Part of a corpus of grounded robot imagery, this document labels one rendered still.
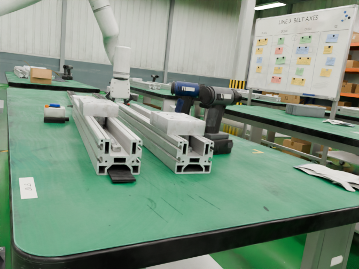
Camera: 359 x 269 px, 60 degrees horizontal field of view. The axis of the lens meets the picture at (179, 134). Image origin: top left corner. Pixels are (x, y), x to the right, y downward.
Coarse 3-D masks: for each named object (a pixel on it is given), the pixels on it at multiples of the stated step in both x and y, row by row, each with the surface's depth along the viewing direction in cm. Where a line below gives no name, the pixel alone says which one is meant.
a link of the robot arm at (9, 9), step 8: (0, 0) 129; (8, 0) 130; (16, 0) 132; (24, 0) 134; (32, 0) 136; (40, 0) 137; (0, 8) 129; (8, 8) 132; (16, 8) 134; (0, 16) 131
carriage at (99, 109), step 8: (80, 104) 106; (88, 104) 98; (96, 104) 99; (104, 104) 100; (112, 104) 102; (88, 112) 98; (96, 112) 99; (104, 112) 100; (112, 112) 101; (96, 120) 101; (104, 120) 102
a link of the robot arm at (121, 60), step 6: (120, 48) 157; (126, 48) 158; (114, 54) 160; (120, 54) 158; (126, 54) 158; (114, 60) 160; (120, 60) 158; (126, 60) 159; (114, 66) 160; (120, 66) 159; (126, 66) 160; (120, 72) 159; (126, 72) 160
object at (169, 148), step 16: (128, 112) 125; (144, 112) 130; (128, 128) 124; (144, 128) 103; (144, 144) 103; (160, 144) 88; (176, 144) 78; (192, 144) 86; (208, 144) 80; (176, 160) 80; (192, 160) 81; (208, 160) 82
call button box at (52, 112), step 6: (48, 108) 123; (54, 108) 124; (60, 108) 125; (48, 114) 124; (54, 114) 125; (60, 114) 126; (48, 120) 124; (54, 120) 125; (60, 120) 126; (66, 120) 130
